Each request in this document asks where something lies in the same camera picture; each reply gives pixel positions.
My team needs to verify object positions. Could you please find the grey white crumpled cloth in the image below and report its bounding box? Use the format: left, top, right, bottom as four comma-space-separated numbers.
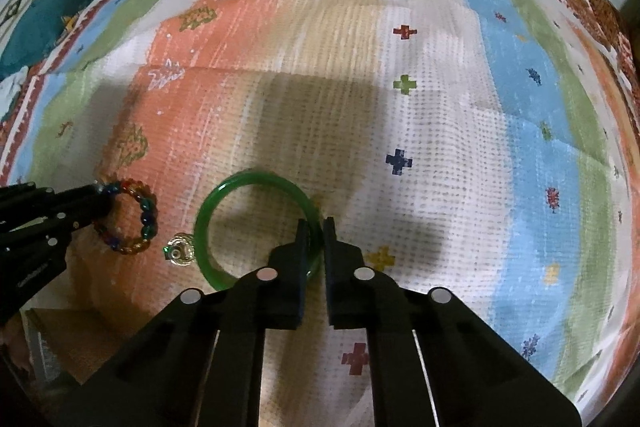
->
0, 74, 23, 122

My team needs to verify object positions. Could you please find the person's left hand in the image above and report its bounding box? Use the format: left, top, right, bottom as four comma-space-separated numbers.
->
0, 324, 32, 373

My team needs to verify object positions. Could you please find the green jade bangle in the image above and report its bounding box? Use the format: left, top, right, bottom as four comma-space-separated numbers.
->
193, 170, 322, 293

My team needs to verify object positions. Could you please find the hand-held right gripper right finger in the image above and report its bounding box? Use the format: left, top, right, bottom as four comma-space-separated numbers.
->
322, 216, 584, 427

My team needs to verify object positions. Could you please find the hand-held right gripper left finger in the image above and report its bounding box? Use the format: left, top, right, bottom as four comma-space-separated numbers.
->
107, 218, 312, 427

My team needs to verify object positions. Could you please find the small clear crystal ring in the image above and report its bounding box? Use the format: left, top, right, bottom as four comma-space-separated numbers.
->
163, 233, 195, 268

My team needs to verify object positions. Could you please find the multicoloured bead bracelet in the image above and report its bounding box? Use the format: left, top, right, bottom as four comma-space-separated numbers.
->
91, 179, 159, 255

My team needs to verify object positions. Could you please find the striped woven mat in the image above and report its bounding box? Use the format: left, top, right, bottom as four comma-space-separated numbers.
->
0, 0, 631, 400

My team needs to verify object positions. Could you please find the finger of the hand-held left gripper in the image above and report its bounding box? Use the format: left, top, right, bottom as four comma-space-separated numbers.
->
0, 181, 110, 228
0, 216, 97, 260

